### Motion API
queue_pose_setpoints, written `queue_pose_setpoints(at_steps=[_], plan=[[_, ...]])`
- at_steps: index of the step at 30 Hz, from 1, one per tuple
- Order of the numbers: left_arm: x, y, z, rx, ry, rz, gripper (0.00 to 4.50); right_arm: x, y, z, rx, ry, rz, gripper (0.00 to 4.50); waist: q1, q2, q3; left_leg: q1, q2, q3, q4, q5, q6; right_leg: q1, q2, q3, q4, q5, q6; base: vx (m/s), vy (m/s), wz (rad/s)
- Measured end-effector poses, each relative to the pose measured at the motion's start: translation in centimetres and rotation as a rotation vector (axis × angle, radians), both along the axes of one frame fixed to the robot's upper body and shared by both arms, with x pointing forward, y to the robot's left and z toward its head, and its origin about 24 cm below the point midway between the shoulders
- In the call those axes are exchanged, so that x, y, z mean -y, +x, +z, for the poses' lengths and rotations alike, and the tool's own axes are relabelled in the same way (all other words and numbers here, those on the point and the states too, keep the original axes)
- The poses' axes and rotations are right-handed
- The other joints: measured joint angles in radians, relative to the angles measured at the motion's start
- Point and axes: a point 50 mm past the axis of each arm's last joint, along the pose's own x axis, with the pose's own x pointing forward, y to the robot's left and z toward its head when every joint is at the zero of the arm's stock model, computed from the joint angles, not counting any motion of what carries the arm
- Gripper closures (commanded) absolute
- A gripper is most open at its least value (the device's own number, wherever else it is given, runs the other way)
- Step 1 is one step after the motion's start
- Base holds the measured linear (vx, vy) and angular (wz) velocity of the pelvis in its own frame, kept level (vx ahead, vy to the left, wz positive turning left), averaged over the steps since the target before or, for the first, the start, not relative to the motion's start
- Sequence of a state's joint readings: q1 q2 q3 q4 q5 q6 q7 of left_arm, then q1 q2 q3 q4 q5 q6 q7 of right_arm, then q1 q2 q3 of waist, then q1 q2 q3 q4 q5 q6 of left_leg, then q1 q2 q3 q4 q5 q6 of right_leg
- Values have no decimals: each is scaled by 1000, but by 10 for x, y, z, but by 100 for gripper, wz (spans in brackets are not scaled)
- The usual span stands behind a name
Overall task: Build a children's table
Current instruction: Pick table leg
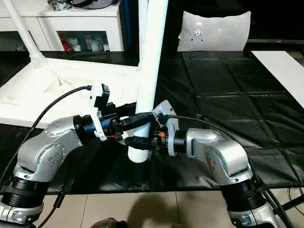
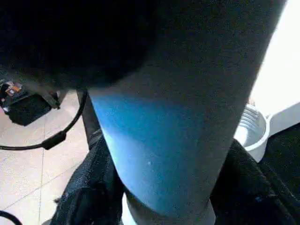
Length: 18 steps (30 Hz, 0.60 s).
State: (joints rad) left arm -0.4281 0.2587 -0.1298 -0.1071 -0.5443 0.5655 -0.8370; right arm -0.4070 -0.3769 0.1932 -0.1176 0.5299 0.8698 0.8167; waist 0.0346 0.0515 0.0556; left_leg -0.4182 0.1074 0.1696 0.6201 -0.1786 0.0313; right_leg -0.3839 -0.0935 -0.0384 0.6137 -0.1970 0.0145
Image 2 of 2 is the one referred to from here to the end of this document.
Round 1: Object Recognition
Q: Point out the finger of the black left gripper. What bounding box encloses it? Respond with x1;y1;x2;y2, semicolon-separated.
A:
0;0;158;92

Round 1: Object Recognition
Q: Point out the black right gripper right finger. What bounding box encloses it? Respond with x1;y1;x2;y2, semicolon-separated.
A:
209;139;300;225

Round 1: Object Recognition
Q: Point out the black floor cable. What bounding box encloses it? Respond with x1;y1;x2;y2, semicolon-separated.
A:
0;90;88;151

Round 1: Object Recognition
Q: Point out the white plastic table top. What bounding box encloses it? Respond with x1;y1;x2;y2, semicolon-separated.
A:
233;0;300;163

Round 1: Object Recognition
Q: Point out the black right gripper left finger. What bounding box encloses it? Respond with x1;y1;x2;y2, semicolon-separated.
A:
49;136;125;225

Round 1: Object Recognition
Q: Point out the black work mat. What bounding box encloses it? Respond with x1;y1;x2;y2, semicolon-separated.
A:
81;91;300;202

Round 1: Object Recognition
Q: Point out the white plastic table leg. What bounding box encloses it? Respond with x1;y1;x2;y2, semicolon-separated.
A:
87;0;289;225

